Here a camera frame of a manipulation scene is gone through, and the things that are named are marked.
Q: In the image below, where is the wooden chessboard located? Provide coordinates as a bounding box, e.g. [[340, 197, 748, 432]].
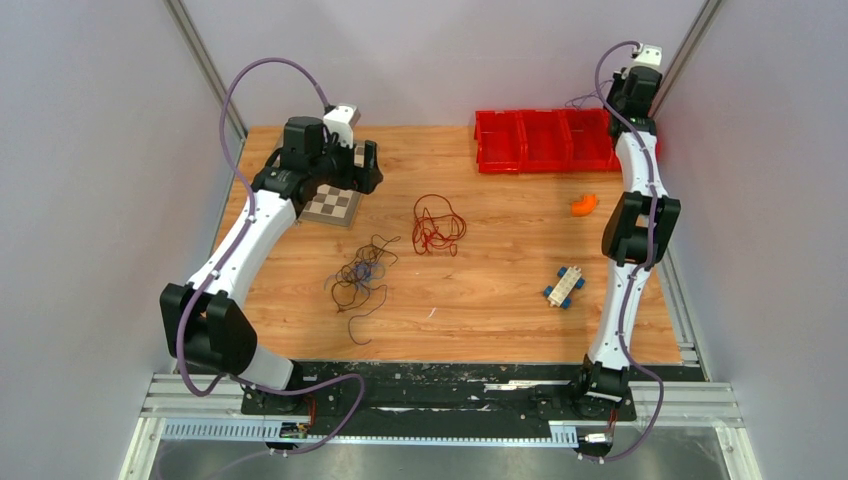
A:
[[295, 134, 362, 228]]

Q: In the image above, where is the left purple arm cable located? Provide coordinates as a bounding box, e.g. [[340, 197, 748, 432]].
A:
[[176, 56, 367, 458]]

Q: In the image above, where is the orange plastic piece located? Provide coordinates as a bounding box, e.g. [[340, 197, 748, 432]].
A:
[[570, 194, 598, 217]]

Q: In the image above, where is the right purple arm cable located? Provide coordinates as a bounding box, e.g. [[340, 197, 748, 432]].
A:
[[576, 40, 665, 463]]

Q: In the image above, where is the aluminium frame rail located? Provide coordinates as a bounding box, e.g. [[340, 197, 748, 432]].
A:
[[119, 372, 763, 480]]

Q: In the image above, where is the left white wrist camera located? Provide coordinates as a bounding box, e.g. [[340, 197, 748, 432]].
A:
[[323, 103, 360, 148]]

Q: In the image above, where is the white blue toy block car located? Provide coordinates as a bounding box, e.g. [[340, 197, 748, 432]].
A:
[[543, 266, 585, 309]]

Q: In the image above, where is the red bin far right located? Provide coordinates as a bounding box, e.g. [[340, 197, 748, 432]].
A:
[[610, 129, 660, 178]]

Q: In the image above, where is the red bin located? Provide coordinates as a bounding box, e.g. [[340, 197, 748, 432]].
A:
[[610, 129, 660, 178], [564, 108, 620, 172], [519, 109, 573, 173], [474, 110, 524, 174]]

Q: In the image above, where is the red wire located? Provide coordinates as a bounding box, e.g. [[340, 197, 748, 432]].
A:
[[410, 193, 469, 258]]

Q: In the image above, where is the brown wire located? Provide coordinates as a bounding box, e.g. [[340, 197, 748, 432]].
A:
[[324, 233, 403, 347]]

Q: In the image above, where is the red bin far left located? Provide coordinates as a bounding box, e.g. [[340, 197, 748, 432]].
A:
[[474, 110, 524, 174]]

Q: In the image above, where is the purple wire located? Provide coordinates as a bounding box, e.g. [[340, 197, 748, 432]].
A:
[[564, 79, 613, 111]]

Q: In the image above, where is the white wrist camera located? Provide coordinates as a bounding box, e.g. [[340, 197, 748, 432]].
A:
[[323, 103, 360, 148], [630, 43, 663, 70]]

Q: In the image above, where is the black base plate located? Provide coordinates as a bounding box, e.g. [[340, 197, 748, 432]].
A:
[[177, 358, 706, 439]]

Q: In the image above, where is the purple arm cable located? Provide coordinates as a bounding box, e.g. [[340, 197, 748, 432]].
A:
[[576, 40, 665, 463], [176, 56, 367, 458]]

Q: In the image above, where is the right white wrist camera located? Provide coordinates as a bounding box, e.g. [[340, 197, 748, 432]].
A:
[[630, 43, 663, 70]]

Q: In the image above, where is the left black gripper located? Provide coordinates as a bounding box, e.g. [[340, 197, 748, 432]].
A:
[[309, 132, 382, 194]]

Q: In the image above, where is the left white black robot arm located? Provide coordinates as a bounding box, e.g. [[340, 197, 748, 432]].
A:
[[160, 104, 383, 414]]

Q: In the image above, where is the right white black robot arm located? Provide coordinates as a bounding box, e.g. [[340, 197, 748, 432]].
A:
[[570, 66, 681, 419]]

